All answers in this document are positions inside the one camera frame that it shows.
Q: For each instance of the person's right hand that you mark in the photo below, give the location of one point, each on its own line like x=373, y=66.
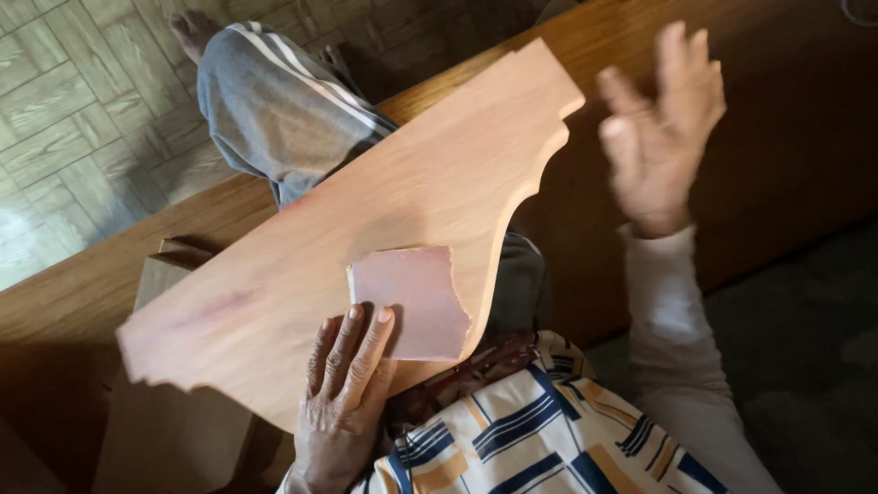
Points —
x=658, y=164

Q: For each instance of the person's left hand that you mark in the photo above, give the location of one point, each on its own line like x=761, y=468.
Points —
x=336, y=418

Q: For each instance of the person's right fingers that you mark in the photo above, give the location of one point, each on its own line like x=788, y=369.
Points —
x=679, y=75

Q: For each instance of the reddish sandpaper sheet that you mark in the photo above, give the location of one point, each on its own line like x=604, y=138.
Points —
x=411, y=302

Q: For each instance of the carved light wooden board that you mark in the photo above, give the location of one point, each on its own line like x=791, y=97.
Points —
x=343, y=213

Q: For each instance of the large brown wooden panel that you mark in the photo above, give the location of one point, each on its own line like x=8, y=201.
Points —
x=789, y=171

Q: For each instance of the person's bare foot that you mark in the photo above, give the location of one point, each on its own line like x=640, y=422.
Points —
x=337, y=63
x=193, y=31

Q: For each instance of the person's patterned shirt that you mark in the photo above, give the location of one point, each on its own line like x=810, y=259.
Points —
x=535, y=432

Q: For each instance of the person's grey striped trousers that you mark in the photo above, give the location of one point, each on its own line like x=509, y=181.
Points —
x=288, y=116

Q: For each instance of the small wooden block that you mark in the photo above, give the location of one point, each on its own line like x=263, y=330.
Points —
x=164, y=271

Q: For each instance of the light wooden box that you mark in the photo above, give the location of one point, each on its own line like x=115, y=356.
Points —
x=171, y=439

